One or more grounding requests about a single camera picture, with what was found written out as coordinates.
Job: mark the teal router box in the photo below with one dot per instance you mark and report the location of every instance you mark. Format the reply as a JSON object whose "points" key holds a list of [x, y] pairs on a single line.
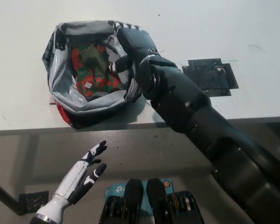
{"points": [[110, 190]]}

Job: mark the black grey plastic bag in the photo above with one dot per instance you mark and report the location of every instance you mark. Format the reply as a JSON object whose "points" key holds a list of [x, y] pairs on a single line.
{"points": [[60, 67]]}

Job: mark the black table leg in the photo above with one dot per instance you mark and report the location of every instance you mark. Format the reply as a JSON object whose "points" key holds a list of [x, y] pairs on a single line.
{"points": [[7, 198]]}

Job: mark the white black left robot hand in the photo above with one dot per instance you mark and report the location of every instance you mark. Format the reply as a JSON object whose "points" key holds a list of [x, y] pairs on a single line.
{"points": [[74, 179]]}

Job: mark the red green patterned cloth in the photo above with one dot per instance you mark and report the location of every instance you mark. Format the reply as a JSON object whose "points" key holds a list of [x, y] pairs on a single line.
{"points": [[93, 77]]}

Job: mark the black tape patch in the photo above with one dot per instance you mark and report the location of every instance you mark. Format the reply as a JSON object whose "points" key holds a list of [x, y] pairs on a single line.
{"points": [[207, 77]]}

